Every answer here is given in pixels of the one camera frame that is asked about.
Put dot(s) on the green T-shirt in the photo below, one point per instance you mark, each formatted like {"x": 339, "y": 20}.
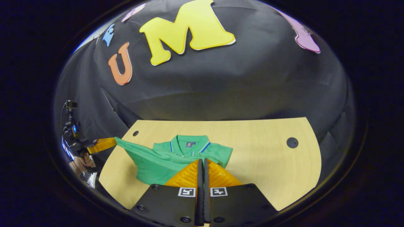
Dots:
{"x": 154, "y": 164}

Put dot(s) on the black backdrop cloth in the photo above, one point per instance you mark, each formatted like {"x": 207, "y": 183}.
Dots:
{"x": 236, "y": 88}

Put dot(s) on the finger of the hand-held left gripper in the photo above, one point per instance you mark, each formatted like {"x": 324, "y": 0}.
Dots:
{"x": 102, "y": 145}

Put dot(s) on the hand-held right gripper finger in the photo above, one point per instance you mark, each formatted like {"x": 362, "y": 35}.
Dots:
{"x": 199, "y": 195}
{"x": 207, "y": 195}

